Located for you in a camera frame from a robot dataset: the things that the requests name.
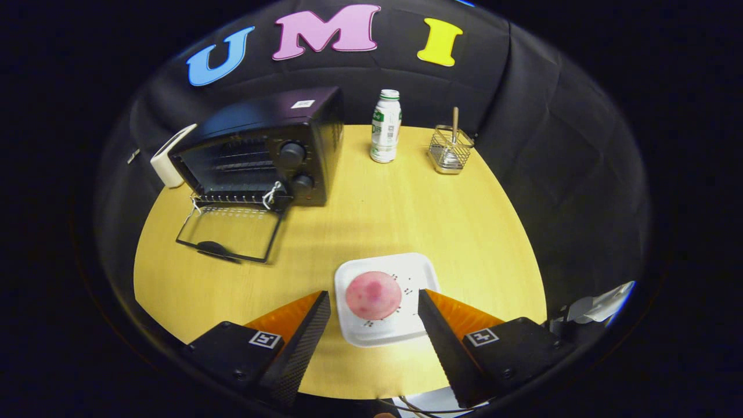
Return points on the white flat sheet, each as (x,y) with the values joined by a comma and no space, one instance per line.
(429,400)

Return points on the white pop-up toaster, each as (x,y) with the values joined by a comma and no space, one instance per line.
(165,165)

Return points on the pale crumpled sheet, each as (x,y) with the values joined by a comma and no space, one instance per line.
(603,302)

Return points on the wooden stick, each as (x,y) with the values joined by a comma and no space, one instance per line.
(455,122)

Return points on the black toaster oven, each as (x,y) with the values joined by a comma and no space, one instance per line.
(255,116)

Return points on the pink round bun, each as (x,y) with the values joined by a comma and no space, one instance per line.
(373,296)

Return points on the silver metal clip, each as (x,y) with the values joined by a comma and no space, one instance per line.
(133,155)

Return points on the white green drink bottle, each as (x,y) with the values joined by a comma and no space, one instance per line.
(386,130)

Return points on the white square plate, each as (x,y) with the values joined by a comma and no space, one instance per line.
(418,270)

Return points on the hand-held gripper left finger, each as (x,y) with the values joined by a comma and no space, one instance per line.
(299,354)

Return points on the black backdrop cloth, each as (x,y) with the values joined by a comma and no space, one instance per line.
(522,116)

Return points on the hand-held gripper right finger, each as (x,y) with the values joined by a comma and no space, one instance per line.
(447,354)

